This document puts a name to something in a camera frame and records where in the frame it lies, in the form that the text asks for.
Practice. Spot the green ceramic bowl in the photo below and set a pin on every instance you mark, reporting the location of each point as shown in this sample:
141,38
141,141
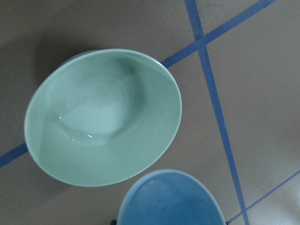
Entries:
102,117

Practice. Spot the light blue plastic cup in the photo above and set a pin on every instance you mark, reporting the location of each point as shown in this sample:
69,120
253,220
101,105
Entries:
169,197

